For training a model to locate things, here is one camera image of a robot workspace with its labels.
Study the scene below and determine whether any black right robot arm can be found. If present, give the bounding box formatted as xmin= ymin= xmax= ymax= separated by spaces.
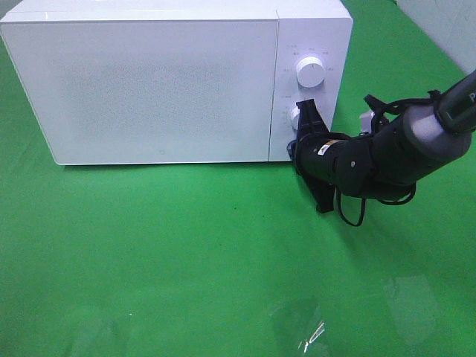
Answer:
xmin=288 ymin=73 xmax=475 ymax=213

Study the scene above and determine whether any white microwave oven body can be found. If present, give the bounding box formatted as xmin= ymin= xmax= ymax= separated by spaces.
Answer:
xmin=1 ymin=1 xmax=353 ymax=162

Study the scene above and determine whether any green table cloth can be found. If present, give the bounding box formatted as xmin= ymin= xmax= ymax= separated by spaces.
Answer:
xmin=1 ymin=46 xmax=475 ymax=356

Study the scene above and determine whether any white microwave door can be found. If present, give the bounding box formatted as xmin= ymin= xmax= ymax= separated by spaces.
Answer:
xmin=1 ymin=21 xmax=277 ymax=165

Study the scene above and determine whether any round door release button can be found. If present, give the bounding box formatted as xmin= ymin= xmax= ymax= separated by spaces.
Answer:
xmin=286 ymin=140 xmax=296 ymax=160

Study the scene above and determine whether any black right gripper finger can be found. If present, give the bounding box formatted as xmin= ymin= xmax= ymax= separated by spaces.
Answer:
xmin=291 ymin=141 xmax=334 ymax=213
xmin=296 ymin=99 xmax=329 ymax=138

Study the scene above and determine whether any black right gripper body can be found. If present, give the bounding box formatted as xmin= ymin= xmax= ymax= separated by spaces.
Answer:
xmin=292 ymin=130 xmax=352 ymax=186

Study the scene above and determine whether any white round knob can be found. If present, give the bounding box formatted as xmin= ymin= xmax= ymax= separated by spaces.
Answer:
xmin=289 ymin=107 xmax=300 ymax=131
xmin=295 ymin=56 xmax=326 ymax=88

